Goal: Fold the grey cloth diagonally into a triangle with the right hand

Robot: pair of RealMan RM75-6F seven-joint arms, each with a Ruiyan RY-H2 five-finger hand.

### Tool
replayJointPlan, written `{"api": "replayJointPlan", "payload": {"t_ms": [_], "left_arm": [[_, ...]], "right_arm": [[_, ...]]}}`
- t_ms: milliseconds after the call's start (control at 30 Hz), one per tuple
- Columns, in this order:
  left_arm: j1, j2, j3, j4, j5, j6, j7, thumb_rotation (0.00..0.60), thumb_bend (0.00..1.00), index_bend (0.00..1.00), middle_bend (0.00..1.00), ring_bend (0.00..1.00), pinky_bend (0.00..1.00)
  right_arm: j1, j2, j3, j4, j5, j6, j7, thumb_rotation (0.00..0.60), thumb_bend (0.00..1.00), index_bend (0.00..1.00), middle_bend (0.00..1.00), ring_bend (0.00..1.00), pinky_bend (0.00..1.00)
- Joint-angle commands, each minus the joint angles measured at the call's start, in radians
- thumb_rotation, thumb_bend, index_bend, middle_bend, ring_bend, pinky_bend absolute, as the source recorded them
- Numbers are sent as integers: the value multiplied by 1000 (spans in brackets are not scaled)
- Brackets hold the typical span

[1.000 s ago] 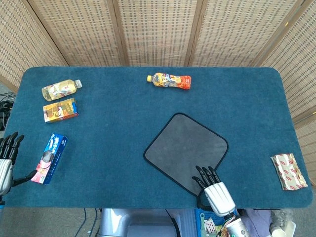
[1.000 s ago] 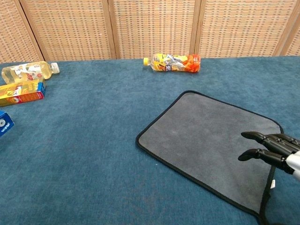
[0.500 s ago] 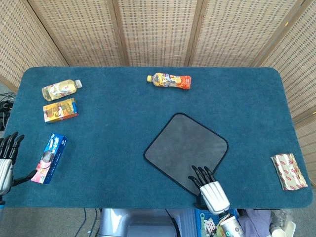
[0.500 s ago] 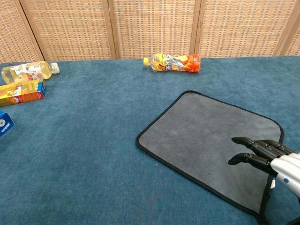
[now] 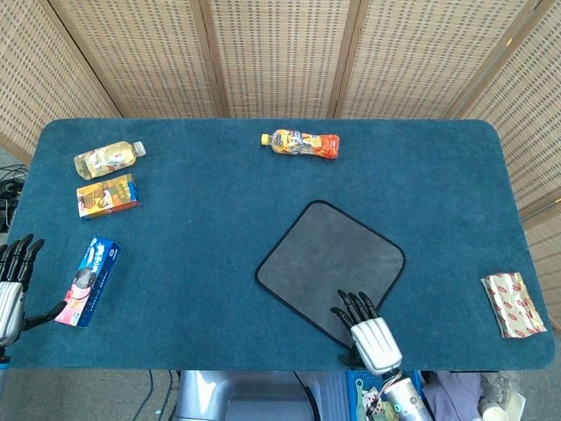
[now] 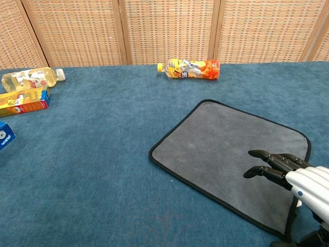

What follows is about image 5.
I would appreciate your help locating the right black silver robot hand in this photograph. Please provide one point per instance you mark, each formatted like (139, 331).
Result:
(377, 342)

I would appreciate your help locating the grey and green cloth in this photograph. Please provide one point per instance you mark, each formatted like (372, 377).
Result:
(324, 259)

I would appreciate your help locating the stacked paper cups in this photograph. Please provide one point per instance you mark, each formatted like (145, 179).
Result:
(497, 410)

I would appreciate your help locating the blue plastic basket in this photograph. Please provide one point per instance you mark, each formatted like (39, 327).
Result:
(354, 386)

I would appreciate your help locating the grey robot torso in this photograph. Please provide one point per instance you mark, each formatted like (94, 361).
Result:
(245, 394)

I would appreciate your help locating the gold red snack packet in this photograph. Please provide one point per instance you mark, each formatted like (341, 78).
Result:
(513, 304)

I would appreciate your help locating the playing cards packet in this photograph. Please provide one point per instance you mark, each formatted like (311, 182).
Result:
(369, 399)

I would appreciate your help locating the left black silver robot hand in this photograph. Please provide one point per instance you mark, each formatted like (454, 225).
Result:
(9, 302)

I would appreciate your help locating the orange juice bottle yellow cap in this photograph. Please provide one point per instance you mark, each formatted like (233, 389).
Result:
(302, 144)

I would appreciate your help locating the tea bottle with white cap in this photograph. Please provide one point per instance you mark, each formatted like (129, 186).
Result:
(105, 160)

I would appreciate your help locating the blue cookie box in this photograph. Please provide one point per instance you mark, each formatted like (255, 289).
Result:
(90, 280)

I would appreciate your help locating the purple cloth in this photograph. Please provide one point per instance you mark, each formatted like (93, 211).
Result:
(451, 394)

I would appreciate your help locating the yellow snack box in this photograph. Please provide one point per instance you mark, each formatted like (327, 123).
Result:
(107, 196)

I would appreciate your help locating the wooden bamboo folding screen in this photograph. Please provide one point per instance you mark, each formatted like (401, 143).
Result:
(280, 52)

